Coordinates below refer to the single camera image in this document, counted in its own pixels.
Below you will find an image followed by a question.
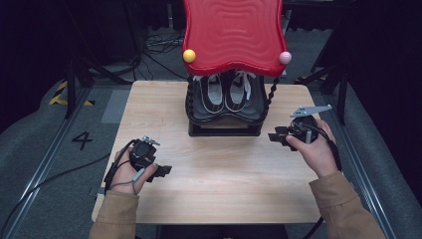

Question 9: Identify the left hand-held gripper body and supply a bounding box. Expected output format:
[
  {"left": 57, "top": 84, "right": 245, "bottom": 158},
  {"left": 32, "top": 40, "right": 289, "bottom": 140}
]
[{"left": 128, "top": 134, "right": 161, "bottom": 173}]

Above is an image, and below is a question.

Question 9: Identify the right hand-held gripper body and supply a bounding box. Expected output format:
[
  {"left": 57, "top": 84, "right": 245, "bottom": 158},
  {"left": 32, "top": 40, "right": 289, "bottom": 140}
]
[{"left": 288, "top": 104, "right": 333, "bottom": 145}]

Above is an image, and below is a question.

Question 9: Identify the black white canvas sneaker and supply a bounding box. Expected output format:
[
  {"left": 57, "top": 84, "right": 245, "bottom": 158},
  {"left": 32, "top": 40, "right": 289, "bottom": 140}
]
[
  {"left": 198, "top": 73, "right": 225, "bottom": 116},
  {"left": 224, "top": 69, "right": 258, "bottom": 114}
]

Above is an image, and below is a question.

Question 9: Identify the red and black shoe rack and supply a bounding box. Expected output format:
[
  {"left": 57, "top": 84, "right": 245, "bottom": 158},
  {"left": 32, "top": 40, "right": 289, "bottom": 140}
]
[{"left": 181, "top": 0, "right": 293, "bottom": 137}]

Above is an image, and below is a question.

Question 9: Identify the person's left hand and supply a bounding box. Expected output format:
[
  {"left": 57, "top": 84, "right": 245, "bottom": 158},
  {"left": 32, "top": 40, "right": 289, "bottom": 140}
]
[{"left": 108, "top": 147, "right": 159, "bottom": 196}]

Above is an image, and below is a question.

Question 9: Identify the person's right hand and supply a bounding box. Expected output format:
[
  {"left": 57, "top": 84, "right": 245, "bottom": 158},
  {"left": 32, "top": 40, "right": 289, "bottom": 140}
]
[{"left": 285, "top": 119, "right": 341, "bottom": 178}]

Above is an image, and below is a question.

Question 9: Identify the black metal stand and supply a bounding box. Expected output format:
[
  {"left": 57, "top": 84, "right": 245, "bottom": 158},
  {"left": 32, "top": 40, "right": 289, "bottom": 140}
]
[
  {"left": 64, "top": 0, "right": 133, "bottom": 120},
  {"left": 295, "top": 63, "right": 349, "bottom": 125}
]

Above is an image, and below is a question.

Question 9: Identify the pink ball knob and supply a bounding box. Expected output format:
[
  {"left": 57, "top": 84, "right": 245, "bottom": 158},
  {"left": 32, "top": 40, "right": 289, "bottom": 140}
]
[{"left": 278, "top": 51, "right": 293, "bottom": 66}]

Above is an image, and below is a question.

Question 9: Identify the yellow ball knob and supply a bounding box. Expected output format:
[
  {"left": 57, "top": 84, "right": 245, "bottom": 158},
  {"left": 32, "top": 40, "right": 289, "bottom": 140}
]
[{"left": 182, "top": 49, "right": 197, "bottom": 64}]

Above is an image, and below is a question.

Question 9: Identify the grey cable with plug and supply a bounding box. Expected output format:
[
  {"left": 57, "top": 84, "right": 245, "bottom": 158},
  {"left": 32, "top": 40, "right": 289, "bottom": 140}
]
[{"left": 108, "top": 168, "right": 146, "bottom": 195}]

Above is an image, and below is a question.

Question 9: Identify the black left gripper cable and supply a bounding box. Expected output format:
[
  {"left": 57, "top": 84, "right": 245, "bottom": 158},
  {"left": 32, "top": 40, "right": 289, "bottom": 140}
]
[{"left": 103, "top": 138, "right": 138, "bottom": 195}]

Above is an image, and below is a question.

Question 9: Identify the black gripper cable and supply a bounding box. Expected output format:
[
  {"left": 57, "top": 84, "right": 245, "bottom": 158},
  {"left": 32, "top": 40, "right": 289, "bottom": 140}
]
[
  {"left": 103, "top": 138, "right": 138, "bottom": 195},
  {"left": 292, "top": 121, "right": 342, "bottom": 172}
]

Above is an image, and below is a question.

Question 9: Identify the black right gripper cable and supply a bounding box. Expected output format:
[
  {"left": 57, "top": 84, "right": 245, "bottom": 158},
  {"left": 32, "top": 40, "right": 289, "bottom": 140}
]
[{"left": 292, "top": 121, "right": 342, "bottom": 172}]

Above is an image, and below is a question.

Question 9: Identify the long black floor cable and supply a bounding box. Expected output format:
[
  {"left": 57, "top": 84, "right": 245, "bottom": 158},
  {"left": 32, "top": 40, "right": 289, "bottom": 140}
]
[{"left": 0, "top": 152, "right": 111, "bottom": 233}]

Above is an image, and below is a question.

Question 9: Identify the metal floor rail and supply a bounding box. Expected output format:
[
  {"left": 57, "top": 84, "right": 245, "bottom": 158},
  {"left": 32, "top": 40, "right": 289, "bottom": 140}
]
[
  {"left": 322, "top": 89, "right": 399, "bottom": 239},
  {"left": 0, "top": 86, "right": 93, "bottom": 239}
]

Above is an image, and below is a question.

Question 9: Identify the black cable under table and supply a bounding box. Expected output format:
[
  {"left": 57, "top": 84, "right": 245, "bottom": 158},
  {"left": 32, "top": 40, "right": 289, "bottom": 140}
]
[{"left": 302, "top": 217, "right": 324, "bottom": 239}]

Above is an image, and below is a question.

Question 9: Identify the tangle of floor cables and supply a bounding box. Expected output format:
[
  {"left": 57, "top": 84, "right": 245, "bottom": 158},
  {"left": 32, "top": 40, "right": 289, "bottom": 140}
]
[{"left": 132, "top": 28, "right": 188, "bottom": 83}]

